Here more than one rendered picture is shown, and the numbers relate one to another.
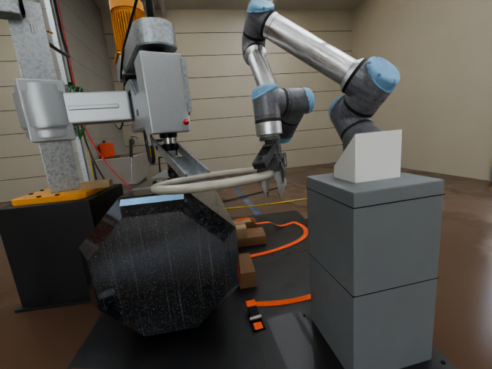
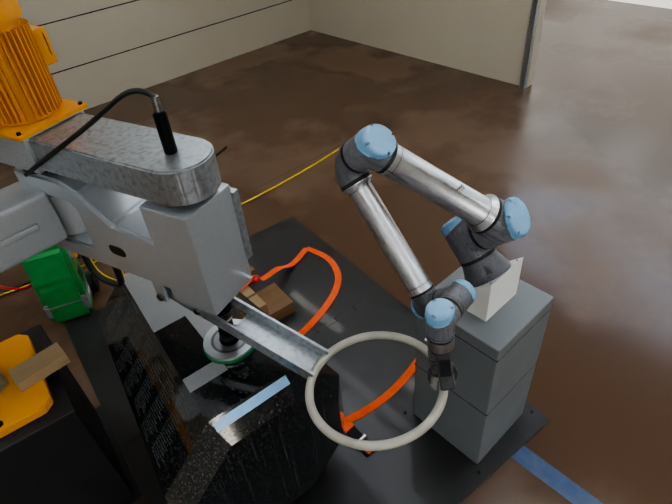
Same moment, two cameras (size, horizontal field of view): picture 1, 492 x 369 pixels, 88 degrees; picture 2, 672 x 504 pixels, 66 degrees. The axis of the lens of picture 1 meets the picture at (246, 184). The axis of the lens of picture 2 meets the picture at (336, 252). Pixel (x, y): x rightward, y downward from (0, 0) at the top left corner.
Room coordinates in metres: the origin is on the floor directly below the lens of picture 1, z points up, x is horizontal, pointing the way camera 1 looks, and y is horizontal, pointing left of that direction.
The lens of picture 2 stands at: (0.08, 0.69, 2.41)
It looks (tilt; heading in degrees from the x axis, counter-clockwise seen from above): 40 degrees down; 332
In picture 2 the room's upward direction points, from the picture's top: 6 degrees counter-clockwise
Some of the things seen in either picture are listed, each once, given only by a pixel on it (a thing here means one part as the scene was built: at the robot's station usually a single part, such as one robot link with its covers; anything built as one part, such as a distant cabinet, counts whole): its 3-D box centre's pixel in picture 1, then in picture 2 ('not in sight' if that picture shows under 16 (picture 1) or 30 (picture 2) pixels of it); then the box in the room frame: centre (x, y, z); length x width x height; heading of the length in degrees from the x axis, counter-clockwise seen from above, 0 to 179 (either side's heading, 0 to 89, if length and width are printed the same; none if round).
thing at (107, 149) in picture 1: (107, 149); not in sight; (4.62, 2.41, 0.99); 0.50 x 0.22 x 0.33; 11
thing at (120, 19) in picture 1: (132, 31); (6, 59); (2.12, 0.75, 1.90); 0.31 x 0.28 x 0.40; 120
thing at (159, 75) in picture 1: (159, 100); (183, 242); (1.61, 0.47, 1.32); 0.36 x 0.22 x 0.45; 30
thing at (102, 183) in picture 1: (97, 184); (39, 366); (1.90, 1.13, 0.81); 0.20 x 0.10 x 0.05; 103
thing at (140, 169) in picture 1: (127, 178); not in sight; (4.77, 2.22, 0.43); 1.30 x 0.62 x 0.86; 11
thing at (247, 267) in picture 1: (244, 269); not in sight; (1.75, 0.06, 0.07); 0.30 x 0.12 x 0.12; 6
